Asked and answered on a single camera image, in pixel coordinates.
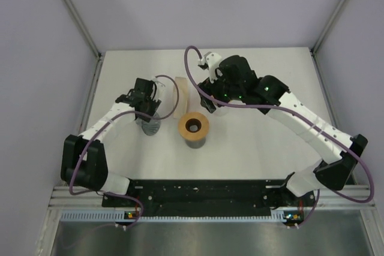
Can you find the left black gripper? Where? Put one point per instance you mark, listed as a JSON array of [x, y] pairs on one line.
[[154, 104]]

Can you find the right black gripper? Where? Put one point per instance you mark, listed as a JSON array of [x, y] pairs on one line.
[[210, 89]]

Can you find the ribbed grey glass dripper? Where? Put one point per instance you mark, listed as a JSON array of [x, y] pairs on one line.
[[149, 126]]

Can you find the orange coffee filter box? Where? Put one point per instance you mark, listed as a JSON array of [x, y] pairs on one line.
[[182, 107]]

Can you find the grey glass carafe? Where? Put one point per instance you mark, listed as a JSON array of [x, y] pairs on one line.
[[196, 144]]

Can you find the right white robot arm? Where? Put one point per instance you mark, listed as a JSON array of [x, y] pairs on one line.
[[335, 165]]

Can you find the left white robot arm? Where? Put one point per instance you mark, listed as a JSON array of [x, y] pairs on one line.
[[84, 161]]

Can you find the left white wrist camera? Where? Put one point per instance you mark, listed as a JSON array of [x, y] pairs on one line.
[[159, 87]]

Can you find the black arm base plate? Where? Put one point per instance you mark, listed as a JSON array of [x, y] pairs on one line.
[[209, 197]]

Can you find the left aluminium frame post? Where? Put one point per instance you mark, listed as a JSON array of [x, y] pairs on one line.
[[81, 27]]

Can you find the aluminium frame post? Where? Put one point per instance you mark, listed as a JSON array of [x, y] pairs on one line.
[[81, 27], [332, 20]]

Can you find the right aluminium frame post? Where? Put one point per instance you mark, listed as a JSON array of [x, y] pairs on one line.
[[332, 20]]

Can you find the aluminium front rail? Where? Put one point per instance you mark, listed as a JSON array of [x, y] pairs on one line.
[[62, 199]]

